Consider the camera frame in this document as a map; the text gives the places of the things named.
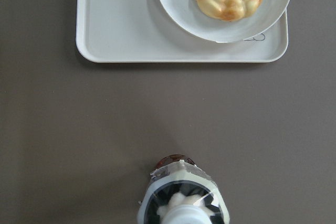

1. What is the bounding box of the tea bottle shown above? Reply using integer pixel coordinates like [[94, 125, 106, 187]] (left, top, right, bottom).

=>
[[137, 154, 230, 223]]

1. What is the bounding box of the white round plate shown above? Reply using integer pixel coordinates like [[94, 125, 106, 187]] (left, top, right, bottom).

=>
[[160, 0, 290, 43]]

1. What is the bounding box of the white rectangular tray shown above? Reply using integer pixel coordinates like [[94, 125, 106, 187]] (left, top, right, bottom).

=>
[[76, 0, 288, 63]]

